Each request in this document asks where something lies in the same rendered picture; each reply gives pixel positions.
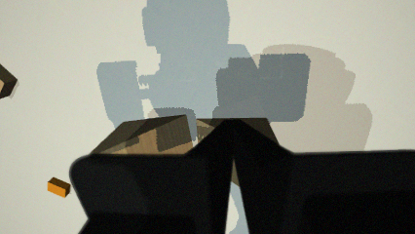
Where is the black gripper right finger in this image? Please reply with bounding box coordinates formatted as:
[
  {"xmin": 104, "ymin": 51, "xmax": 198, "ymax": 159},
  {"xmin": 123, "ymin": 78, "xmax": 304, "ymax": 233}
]
[{"xmin": 233, "ymin": 119, "xmax": 415, "ymax": 234}]

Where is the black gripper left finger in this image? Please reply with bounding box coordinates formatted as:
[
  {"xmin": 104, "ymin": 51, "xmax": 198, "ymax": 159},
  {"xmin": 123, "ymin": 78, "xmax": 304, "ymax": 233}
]
[{"xmin": 69, "ymin": 119, "xmax": 234, "ymax": 234}]

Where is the small orange block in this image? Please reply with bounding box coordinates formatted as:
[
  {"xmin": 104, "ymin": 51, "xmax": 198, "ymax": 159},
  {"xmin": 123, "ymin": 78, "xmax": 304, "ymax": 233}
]
[{"xmin": 48, "ymin": 177, "xmax": 70, "ymax": 198}]

